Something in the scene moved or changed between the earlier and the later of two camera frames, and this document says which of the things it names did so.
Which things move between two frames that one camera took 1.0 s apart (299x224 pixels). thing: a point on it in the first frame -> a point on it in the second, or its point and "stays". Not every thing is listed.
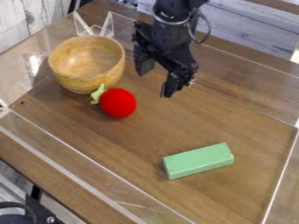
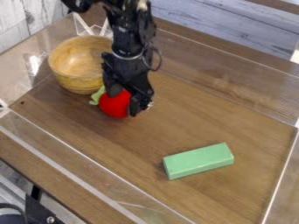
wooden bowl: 84,62 stays
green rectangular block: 198,160 stays
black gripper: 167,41 -> 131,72
